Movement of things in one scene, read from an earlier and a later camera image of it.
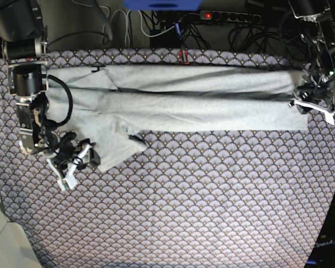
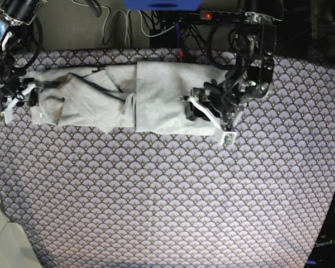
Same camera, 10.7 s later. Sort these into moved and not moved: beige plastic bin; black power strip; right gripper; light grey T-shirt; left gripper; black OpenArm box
Moved: light grey T-shirt; left gripper; right gripper
Not moved: beige plastic bin; black power strip; black OpenArm box
